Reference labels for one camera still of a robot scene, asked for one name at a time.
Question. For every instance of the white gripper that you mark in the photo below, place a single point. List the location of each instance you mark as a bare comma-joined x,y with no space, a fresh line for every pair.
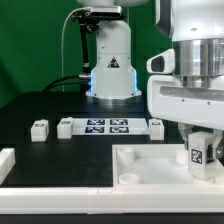
168,100

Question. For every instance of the white square tabletop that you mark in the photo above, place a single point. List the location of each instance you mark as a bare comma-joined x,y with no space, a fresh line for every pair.
155,165

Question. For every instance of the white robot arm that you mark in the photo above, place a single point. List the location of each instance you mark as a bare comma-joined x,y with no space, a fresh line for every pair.
187,81

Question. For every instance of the white U-shaped obstacle fence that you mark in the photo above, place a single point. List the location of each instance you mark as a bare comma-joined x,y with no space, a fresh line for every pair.
99,200

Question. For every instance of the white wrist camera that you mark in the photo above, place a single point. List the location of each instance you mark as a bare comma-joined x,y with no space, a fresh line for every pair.
163,63

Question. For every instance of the white marker base plate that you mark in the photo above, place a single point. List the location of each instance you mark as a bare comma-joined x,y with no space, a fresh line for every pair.
110,126

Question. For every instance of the black camera on stand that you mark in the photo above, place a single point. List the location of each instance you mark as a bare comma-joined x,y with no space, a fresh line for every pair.
89,19

